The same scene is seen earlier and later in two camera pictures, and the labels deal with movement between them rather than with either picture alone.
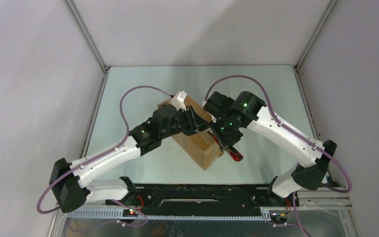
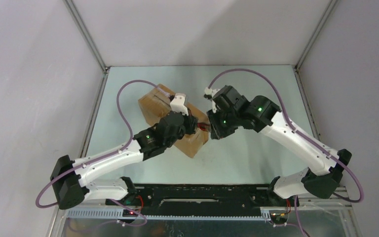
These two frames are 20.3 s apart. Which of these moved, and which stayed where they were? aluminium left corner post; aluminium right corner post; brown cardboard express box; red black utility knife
Moved: brown cardboard express box; red black utility knife
Stayed: aluminium right corner post; aluminium left corner post
